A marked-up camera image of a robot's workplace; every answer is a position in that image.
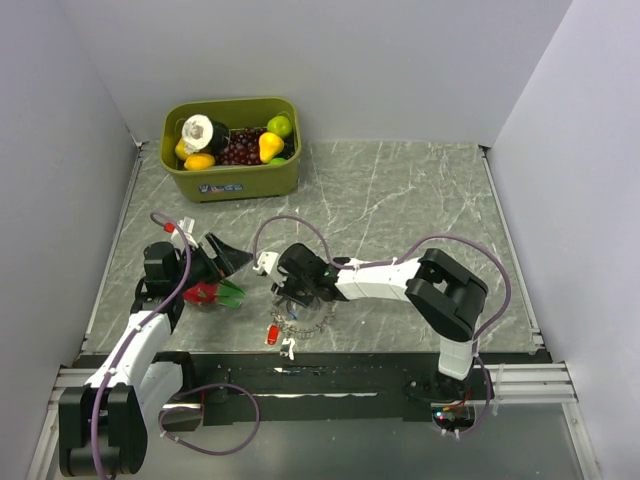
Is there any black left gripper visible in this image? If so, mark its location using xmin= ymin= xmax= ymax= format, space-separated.
xmin=171 ymin=232 xmax=253 ymax=292

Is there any red key tag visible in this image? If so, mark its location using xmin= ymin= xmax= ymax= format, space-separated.
xmin=266 ymin=324 xmax=280 ymax=346

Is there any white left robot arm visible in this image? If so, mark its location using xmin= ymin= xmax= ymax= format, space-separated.
xmin=58 ymin=233 xmax=253 ymax=478

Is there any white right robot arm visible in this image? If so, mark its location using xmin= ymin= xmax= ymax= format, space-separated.
xmin=257 ymin=243 xmax=488 ymax=399

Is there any red dragon fruit toy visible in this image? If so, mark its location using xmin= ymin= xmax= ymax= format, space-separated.
xmin=182 ymin=279 xmax=246 ymax=308

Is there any olive green plastic tub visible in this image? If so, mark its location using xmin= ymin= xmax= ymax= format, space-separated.
xmin=159 ymin=97 xmax=302 ymax=203

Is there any yellow lemon toy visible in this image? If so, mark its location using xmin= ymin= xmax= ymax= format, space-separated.
xmin=184 ymin=153 xmax=216 ymax=171

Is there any dark red grape bunch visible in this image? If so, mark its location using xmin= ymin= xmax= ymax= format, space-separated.
xmin=215 ymin=127 xmax=296 ymax=166

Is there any yellow pear toy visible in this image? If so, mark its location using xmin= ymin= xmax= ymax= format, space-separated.
xmin=258 ymin=131 xmax=285 ymax=164

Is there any white black cylinder toy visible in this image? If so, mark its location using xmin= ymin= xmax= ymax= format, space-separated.
xmin=181 ymin=114 xmax=231 ymax=155

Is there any green apple toy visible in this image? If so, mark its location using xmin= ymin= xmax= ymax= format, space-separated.
xmin=267 ymin=115 xmax=293 ymax=140

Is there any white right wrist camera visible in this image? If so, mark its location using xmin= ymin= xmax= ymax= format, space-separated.
xmin=253 ymin=251 xmax=280 ymax=276

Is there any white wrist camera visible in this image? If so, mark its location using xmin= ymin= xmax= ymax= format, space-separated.
xmin=253 ymin=251 xmax=280 ymax=276
xmin=163 ymin=216 xmax=197 ymax=248

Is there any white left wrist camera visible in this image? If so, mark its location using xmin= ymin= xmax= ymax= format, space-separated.
xmin=163 ymin=216 xmax=197 ymax=248

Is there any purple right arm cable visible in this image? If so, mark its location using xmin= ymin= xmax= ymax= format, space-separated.
xmin=252 ymin=214 xmax=512 ymax=436

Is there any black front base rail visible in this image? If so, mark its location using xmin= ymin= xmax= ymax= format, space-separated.
xmin=153 ymin=351 xmax=493 ymax=426

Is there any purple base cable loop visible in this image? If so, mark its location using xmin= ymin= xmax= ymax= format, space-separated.
xmin=157 ymin=383 xmax=262 ymax=459

